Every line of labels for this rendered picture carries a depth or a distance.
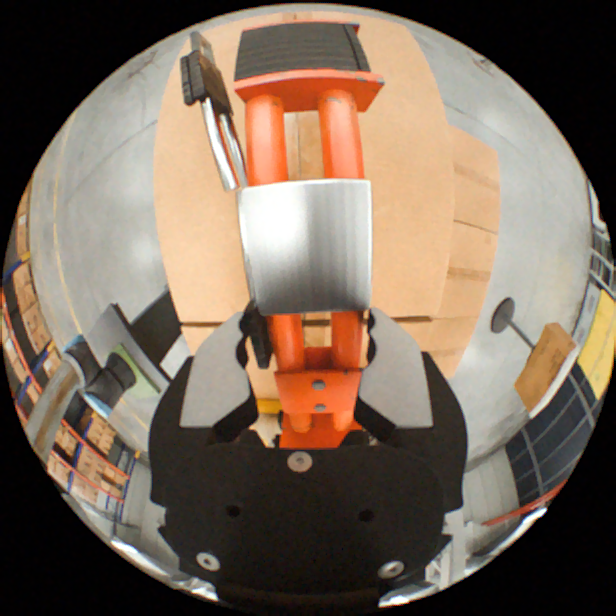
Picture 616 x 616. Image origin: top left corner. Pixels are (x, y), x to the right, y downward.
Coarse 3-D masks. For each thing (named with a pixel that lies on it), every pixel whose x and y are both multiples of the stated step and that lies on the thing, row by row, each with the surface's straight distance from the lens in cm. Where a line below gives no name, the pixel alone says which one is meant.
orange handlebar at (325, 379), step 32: (256, 96) 13; (320, 96) 13; (352, 96) 13; (256, 128) 12; (320, 128) 12; (352, 128) 12; (256, 160) 11; (352, 160) 11; (288, 320) 12; (352, 320) 12; (288, 352) 14; (320, 352) 17; (352, 352) 14; (288, 384) 15; (320, 384) 15; (352, 384) 16
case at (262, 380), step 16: (304, 320) 30; (320, 320) 30; (400, 320) 32; (416, 320) 33; (192, 336) 36; (304, 336) 30; (320, 336) 30; (368, 336) 31; (416, 336) 34; (192, 352) 38; (256, 368) 36; (272, 368) 35; (256, 384) 39; (272, 384) 38
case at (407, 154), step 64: (384, 64) 35; (192, 128) 31; (384, 128) 27; (448, 128) 33; (192, 192) 28; (384, 192) 26; (448, 192) 30; (192, 256) 29; (384, 256) 26; (448, 256) 31; (192, 320) 34
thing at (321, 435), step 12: (288, 420) 23; (312, 420) 23; (324, 420) 23; (288, 432) 22; (312, 432) 22; (324, 432) 22; (336, 432) 22; (276, 444) 23; (288, 444) 22; (300, 444) 22; (312, 444) 22; (324, 444) 22; (336, 444) 22
